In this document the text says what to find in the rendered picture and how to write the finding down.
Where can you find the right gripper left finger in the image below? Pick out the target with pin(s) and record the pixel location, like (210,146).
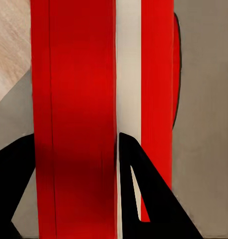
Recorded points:
(17,163)

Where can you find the radio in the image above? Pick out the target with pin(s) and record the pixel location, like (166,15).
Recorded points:
(99,68)

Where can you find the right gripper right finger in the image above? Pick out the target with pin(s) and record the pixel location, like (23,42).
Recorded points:
(168,219)

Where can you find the coffee table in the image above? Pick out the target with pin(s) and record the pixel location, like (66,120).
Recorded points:
(200,133)

